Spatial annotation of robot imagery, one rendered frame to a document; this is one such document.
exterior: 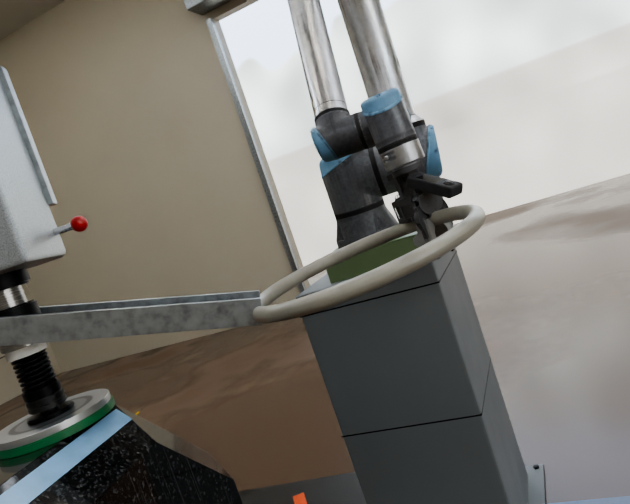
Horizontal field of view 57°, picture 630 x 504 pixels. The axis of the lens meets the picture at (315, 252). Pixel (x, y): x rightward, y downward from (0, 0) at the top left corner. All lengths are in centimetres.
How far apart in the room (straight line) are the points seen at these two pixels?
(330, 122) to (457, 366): 70
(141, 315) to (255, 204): 505
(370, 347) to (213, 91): 492
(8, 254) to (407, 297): 93
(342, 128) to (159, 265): 558
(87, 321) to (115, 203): 597
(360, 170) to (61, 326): 89
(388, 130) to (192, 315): 56
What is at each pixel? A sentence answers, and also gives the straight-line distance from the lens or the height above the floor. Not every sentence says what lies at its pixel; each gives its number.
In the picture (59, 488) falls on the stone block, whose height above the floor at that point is 80.
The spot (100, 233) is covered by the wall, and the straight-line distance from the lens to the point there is 725.
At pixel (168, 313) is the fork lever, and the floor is 98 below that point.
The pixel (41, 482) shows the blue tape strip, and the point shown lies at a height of 81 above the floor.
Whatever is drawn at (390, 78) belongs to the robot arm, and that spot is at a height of 133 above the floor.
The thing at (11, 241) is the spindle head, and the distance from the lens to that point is 107.
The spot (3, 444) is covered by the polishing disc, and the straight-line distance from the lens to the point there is 116.
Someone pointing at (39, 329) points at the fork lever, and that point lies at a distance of 112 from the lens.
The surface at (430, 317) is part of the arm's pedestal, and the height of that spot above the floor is 71.
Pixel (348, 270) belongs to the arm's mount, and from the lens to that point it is 158.
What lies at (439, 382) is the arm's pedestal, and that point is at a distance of 158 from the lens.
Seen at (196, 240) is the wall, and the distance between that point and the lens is 649.
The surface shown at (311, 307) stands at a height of 93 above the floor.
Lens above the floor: 109
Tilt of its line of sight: 5 degrees down
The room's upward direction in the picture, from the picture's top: 19 degrees counter-clockwise
